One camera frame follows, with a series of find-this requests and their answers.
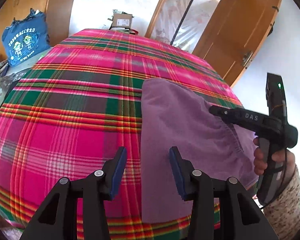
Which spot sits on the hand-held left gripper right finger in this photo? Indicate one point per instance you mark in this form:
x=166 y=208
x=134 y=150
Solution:
x=177 y=175

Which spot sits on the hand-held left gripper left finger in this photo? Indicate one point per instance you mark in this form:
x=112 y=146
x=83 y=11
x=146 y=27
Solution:
x=118 y=172

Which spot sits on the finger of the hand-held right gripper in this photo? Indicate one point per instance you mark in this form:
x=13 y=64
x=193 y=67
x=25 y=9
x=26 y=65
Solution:
x=222 y=112

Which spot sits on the purple sweater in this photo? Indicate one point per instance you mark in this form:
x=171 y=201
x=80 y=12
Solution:
x=190 y=135

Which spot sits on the person's right forearm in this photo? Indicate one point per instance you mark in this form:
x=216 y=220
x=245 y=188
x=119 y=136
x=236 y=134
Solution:
x=282 y=210

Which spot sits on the person's right hand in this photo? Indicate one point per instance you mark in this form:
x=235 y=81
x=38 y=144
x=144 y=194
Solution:
x=260 y=162

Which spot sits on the pink plaid bed sheet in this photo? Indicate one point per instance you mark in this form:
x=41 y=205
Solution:
x=77 y=117

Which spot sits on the wooden door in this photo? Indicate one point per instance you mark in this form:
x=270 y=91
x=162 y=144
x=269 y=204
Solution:
x=240 y=25

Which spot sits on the clear plastic door curtain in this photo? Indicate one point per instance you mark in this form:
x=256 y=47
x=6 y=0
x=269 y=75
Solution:
x=202 y=17

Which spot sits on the dark hanging item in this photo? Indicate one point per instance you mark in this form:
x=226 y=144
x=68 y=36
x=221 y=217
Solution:
x=272 y=28

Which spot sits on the red box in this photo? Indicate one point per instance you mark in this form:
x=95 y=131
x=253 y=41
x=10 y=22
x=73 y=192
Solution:
x=132 y=31

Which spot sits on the cardboard box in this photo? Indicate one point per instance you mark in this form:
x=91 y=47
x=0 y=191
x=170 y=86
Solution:
x=122 y=21

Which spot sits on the blue tote bag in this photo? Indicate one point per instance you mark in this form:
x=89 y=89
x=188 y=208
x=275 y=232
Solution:
x=25 y=42

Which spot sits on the wooden wardrobe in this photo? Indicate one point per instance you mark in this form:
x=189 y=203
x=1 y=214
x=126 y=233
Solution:
x=57 y=10

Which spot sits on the wooden door frame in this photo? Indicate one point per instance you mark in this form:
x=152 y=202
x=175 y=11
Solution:
x=160 y=10

